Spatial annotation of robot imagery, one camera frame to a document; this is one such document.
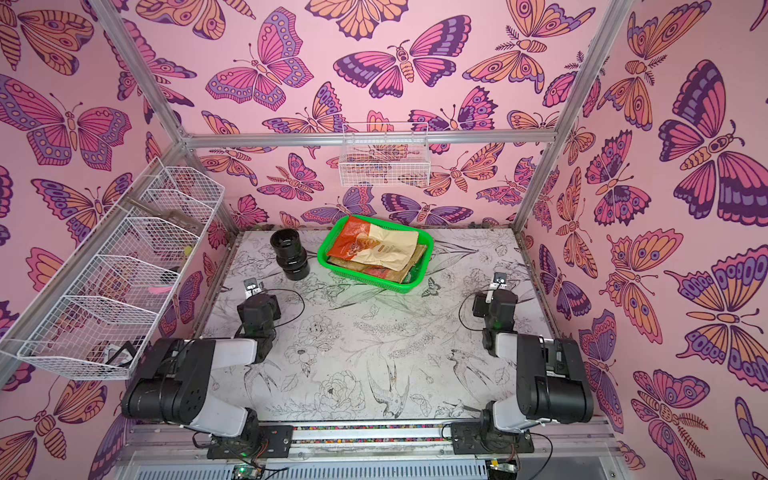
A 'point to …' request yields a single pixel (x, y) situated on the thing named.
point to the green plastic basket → (375, 281)
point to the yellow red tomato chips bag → (386, 249)
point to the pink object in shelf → (156, 290)
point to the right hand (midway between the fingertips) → (486, 291)
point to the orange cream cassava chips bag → (351, 224)
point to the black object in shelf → (119, 356)
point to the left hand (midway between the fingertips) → (264, 295)
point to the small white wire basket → (384, 154)
